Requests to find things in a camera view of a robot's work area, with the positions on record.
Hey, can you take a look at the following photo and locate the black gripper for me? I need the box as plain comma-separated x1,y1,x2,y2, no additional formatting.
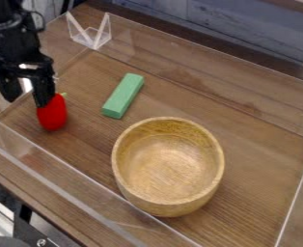
0,13,55,107

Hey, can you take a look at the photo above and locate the red strawberry toy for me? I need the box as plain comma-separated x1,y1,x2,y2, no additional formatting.
37,94,67,131

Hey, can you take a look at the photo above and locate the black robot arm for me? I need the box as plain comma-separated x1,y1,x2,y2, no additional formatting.
0,0,55,107

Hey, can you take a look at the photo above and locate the green rectangular block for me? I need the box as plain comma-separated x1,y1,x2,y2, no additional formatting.
101,73,143,119

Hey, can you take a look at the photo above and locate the wooden bowl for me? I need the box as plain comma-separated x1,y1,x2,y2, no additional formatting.
110,117,225,217

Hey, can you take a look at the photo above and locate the black table clamp base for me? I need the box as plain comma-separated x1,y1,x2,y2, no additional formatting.
0,206,59,247

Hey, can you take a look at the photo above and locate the clear acrylic corner bracket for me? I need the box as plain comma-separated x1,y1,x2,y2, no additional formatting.
65,13,111,50

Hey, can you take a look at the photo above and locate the clear acrylic tray wall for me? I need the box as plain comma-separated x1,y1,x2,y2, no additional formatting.
0,122,201,247

